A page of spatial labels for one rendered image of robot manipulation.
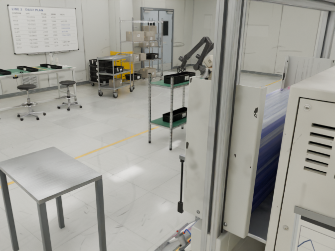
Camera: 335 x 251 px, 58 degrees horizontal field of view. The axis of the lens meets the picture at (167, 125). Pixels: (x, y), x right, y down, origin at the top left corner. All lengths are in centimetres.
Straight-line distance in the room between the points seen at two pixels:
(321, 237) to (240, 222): 15
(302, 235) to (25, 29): 795
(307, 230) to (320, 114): 22
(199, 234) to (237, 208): 12
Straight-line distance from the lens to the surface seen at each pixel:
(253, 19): 1178
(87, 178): 214
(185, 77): 459
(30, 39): 830
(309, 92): 55
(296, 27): 1126
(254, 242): 96
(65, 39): 879
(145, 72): 892
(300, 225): 64
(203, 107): 62
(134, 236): 286
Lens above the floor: 182
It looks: 19 degrees down
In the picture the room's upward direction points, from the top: 1 degrees clockwise
